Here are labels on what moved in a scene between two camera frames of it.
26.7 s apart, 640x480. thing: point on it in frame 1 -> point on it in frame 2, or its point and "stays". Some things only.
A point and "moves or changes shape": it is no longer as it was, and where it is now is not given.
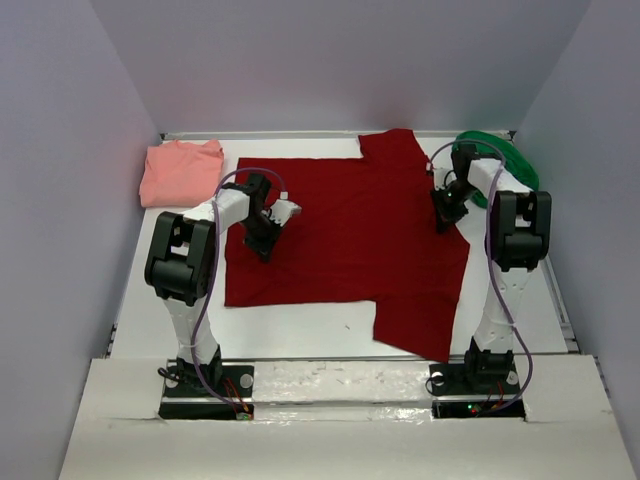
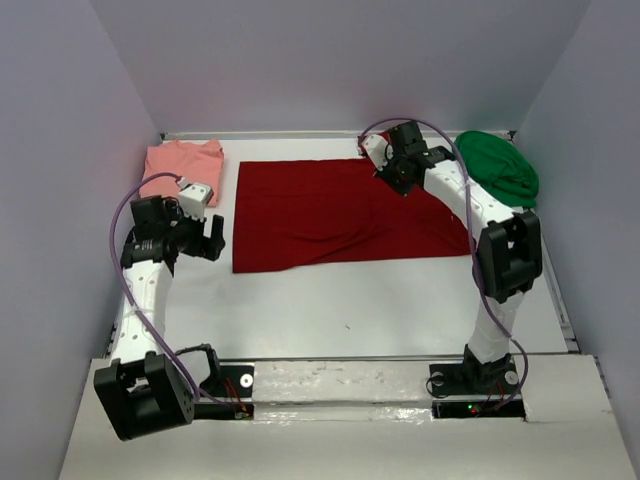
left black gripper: [263, 248] -> [208, 247]
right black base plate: [486, 385] stays
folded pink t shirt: [181, 173] stays
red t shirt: [367, 233] moves or changes shape
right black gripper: [445, 217] -> [403, 189]
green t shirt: [494, 144] stays
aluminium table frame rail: [295, 134] stays
